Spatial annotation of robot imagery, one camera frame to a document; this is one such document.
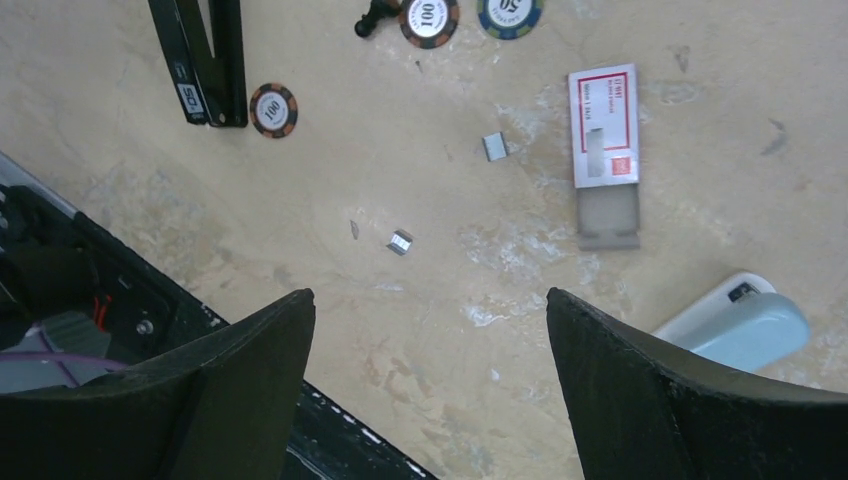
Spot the small staple strip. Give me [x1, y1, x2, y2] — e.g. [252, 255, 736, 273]
[482, 132, 509, 162]
[386, 229, 414, 256]

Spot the light blue stapler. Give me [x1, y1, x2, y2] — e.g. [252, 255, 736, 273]
[653, 271, 811, 373]

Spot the blue poker chip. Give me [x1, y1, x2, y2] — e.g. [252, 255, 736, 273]
[477, 0, 545, 40]

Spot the small black peg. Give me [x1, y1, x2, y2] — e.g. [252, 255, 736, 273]
[354, 0, 401, 38]

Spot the aluminium rail frame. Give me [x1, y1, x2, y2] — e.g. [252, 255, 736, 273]
[0, 152, 78, 218]

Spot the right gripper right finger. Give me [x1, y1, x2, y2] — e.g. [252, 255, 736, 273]
[546, 288, 847, 479]

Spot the brown poker chip middle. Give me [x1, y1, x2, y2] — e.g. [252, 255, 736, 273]
[399, 0, 460, 49]

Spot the red white staple box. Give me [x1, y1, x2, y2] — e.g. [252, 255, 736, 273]
[567, 63, 641, 251]

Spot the brown poker chip front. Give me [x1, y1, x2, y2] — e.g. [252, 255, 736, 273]
[248, 83, 299, 139]

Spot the brown poker chip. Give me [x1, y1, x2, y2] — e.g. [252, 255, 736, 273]
[248, 83, 299, 139]
[399, 0, 460, 49]

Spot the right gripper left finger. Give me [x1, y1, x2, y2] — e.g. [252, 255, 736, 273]
[1, 289, 315, 479]

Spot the black stapler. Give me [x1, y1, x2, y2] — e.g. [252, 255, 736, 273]
[148, 0, 248, 128]

